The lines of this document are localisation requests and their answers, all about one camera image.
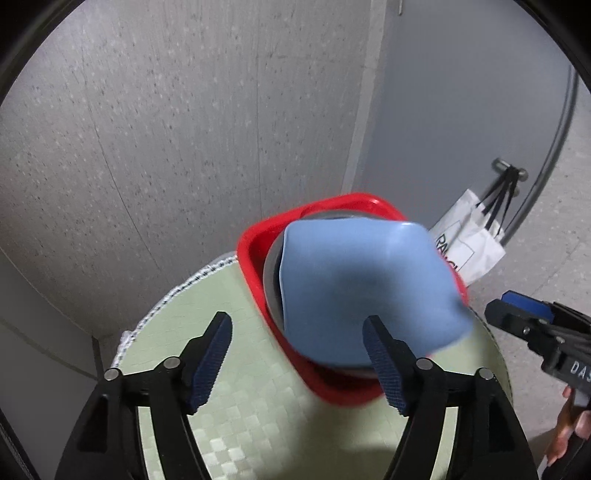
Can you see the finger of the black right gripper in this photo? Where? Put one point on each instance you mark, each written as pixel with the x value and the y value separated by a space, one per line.
pixel 517 322
pixel 528 302

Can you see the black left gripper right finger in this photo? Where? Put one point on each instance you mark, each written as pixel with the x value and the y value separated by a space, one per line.
pixel 393 362

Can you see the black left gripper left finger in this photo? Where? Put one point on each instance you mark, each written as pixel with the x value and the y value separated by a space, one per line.
pixel 202 359

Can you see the blue square plate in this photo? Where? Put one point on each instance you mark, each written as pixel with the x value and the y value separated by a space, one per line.
pixel 335 273

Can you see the person's right hand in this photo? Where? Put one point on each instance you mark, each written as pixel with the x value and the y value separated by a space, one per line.
pixel 568 424

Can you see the red plastic tub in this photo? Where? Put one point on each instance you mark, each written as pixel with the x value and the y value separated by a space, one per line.
pixel 254 244

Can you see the green checkered table mat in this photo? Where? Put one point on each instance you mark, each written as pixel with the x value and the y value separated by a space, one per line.
pixel 261 421

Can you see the white tote bag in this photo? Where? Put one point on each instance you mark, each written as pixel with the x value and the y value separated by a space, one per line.
pixel 469 238

